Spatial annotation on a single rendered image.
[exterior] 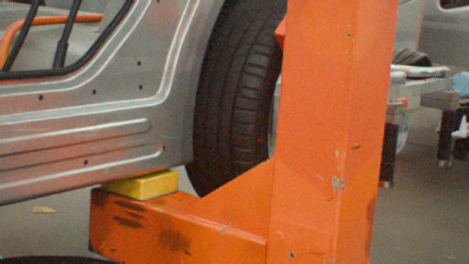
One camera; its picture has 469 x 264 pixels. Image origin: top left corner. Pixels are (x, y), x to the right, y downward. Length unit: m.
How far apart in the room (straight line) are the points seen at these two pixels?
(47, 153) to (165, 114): 0.35
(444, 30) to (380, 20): 3.03
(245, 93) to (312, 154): 0.42
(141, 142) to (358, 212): 0.53
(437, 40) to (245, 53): 2.73
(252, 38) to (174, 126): 0.29
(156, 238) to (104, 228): 0.17
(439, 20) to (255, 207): 3.04
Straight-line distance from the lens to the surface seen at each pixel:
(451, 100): 2.21
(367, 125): 1.61
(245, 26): 2.06
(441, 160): 2.24
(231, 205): 1.75
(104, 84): 1.78
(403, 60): 2.21
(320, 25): 1.55
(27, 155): 1.64
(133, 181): 1.91
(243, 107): 1.96
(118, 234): 1.96
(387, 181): 1.94
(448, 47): 4.64
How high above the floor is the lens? 1.23
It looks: 12 degrees down
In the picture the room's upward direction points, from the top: 4 degrees clockwise
